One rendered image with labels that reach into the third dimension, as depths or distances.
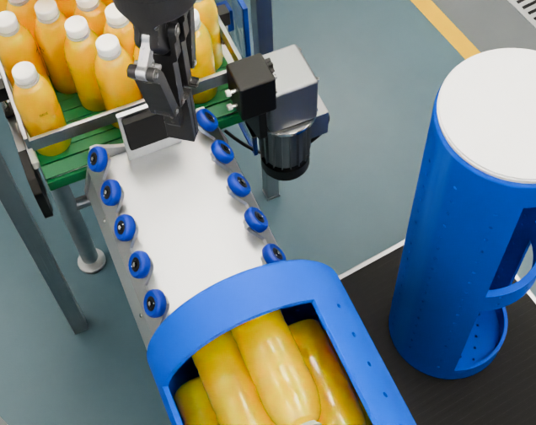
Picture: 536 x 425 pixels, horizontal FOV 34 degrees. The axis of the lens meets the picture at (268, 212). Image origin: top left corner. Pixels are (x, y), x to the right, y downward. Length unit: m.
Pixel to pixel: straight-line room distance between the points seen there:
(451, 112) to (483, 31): 1.58
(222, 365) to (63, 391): 1.31
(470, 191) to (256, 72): 0.43
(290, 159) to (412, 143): 0.87
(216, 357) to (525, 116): 0.68
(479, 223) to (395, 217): 1.04
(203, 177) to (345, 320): 0.52
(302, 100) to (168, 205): 0.40
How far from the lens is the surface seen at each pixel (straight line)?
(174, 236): 1.47
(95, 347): 2.43
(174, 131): 0.91
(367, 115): 2.77
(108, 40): 1.51
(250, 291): 1.07
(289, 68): 1.75
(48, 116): 1.55
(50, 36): 1.60
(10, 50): 1.61
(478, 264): 1.66
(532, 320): 2.31
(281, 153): 1.88
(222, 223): 1.47
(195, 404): 1.17
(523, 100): 1.52
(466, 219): 1.55
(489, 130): 1.47
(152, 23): 0.75
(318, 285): 1.11
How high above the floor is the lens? 2.19
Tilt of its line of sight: 59 degrees down
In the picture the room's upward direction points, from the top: 3 degrees counter-clockwise
